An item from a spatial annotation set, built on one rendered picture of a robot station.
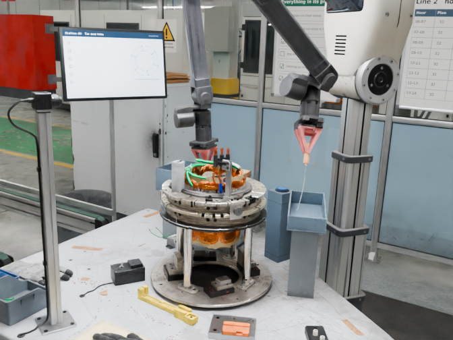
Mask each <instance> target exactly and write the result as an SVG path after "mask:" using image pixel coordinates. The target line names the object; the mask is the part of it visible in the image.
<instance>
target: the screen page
mask: <svg viewBox="0 0 453 340"><path fill-rule="evenodd" d="M62 32H63V49H64V58H65V75H66V84H67V98H97V97H120V96H165V91H164V63H163V48H162V34H156V33H139V32H107V31H90V30H62Z"/></svg>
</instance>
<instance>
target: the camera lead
mask: <svg viewBox="0 0 453 340"><path fill-rule="evenodd" d="M20 102H27V103H35V100H34V98H27V99H23V100H19V101H18V102H16V103H15V104H13V105H12V106H11V107H10V108H9V110H8V112H7V116H8V119H9V121H10V123H11V124H12V125H13V126H14V127H16V128H18V129H19V130H22V131H24V132H27V133H29V134H31V135H32V136H33V137H34V138H35V141H36V151H37V161H38V166H37V167H36V171H37V172H38V185H39V196H40V217H41V227H42V248H43V259H44V260H43V261H42V265H43V266H44V280H45V291H46V301H47V319H46V320H45V321H44V322H43V323H41V324H39V325H37V326H36V328H34V329H32V330H31V331H28V332H25V333H19V334H18V335H17V337H18V338H22V337H25V334H28V333H31V332H32V331H35V330H36V329H37V328H38V327H39V326H41V325H43V324H44V323H46V322H47V320H48V319H49V301H48V290H47V270H46V265H47V262H46V258H45V247H44V226H43V215H42V194H41V182H40V172H41V168H40V158H39V149H38V140H37V137H36V136H35V135H34V134H33V133H32V132H29V131H28V130H25V129H23V128H20V127H18V126H17V125H15V124H14V123H13V121H12V120H11V118H10V111H11V110H12V109H13V108H14V107H15V106H16V105H17V104H18V103H20Z"/></svg>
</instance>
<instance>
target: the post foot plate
mask: <svg viewBox="0 0 453 340"><path fill-rule="evenodd" d="M46 319H47V316H46V315H44V316H39V317H37V318H35V319H34V320H35V322H36V324H37V325H39V324H41V323H43V322H44V321H45V320H46ZM62 319H63V322H61V323H56V324H54V325H51V324H50V322H49V320H47V322H46V323H44V324H43V325H41V326H39V327H38V328H39V330H40V332H41V334H42V336H45V335H50V334H52V333H56V332H59V331H64V330H66V329H70V328H73V327H76V326H77V323H76V322H75V320H74V319H73V317H72V316H71V314H70V313H69V311H68V310H62Z"/></svg>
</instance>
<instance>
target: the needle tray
mask: <svg viewBox="0 0 453 340"><path fill-rule="evenodd" d="M301 193H302V192H300V191H292V190H291V195H290V200H289V211H288V217H287V227H286V230H287V231H292V233H291V252H290V261H289V279H288V289H287V295H288V296H294V297H300V298H313V295H314V286H315V272H316V263H317V255H318V240H319V233H321V234H326V223H327V216H326V203H325V196H324V193H317V192H303V193H302V196H301ZM300 198H301V200H300ZM299 202H300V203H299ZM298 206H299V208H298Z"/></svg>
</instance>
